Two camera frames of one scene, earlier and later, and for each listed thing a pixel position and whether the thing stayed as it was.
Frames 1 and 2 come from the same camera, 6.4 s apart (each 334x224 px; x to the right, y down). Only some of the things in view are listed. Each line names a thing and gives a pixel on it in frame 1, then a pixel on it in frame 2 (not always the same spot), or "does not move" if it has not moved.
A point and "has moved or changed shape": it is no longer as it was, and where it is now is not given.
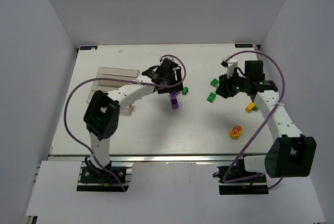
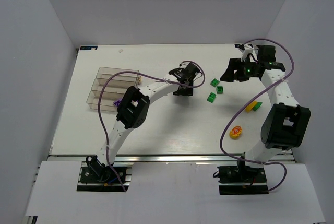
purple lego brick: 174,101 has moved or changed shape
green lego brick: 211,97 does not move
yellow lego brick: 250,106 does not move
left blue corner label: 90,47 does not move
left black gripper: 171,88 -> 183,88
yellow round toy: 235,131 does not move
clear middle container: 107,85 does not move
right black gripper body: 222,88 -> 235,70
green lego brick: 214,82 does not move
